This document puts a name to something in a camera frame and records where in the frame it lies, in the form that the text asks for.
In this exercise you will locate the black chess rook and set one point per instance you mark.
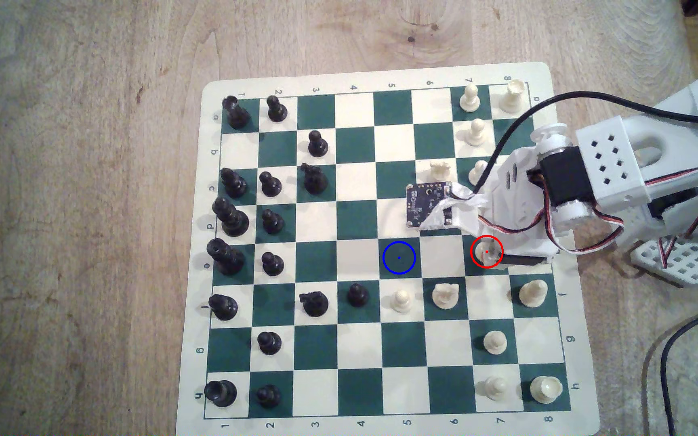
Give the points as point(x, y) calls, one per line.
point(220, 393)
point(236, 113)

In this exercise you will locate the white tape camera mount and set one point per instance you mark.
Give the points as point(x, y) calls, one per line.
point(459, 213)

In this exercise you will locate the black chess bishop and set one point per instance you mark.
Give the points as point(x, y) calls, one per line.
point(233, 183)
point(223, 307)

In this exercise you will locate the black chess queen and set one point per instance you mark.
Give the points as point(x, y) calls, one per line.
point(231, 219)

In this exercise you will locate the white chess bishop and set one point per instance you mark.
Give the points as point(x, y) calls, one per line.
point(532, 294)

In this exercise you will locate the white chess rook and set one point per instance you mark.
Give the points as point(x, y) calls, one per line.
point(546, 390)
point(511, 97)

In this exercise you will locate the black chess knight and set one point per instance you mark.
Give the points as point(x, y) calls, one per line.
point(314, 179)
point(314, 303)

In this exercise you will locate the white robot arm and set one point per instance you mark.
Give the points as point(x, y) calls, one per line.
point(664, 157)

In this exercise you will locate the black chess king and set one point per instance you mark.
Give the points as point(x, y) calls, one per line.
point(226, 257)

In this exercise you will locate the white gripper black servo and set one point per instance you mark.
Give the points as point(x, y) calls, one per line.
point(523, 263)

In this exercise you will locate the green and white chess mat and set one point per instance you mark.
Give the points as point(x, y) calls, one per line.
point(358, 230)

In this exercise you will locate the dark camera circuit board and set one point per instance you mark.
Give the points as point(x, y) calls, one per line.
point(426, 204)

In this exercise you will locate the black chess pawn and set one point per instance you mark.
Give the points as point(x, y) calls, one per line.
point(269, 396)
point(272, 222)
point(270, 184)
point(318, 145)
point(272, 264)
point(276, 109)
point(357, 295)
point(269, 343)

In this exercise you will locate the white perforated base plate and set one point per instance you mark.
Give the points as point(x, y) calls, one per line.
point(682, 261)

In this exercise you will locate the white chess pawn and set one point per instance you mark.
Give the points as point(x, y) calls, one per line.
point(402, 301)
point(494, 343)
point(476, 132)
point(495, 388)
point(478, 172)
point(470, 99)
point(487, 254)

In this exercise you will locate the white chess knight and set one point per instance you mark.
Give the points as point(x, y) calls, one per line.
point(446, 296)
point(440, 169)

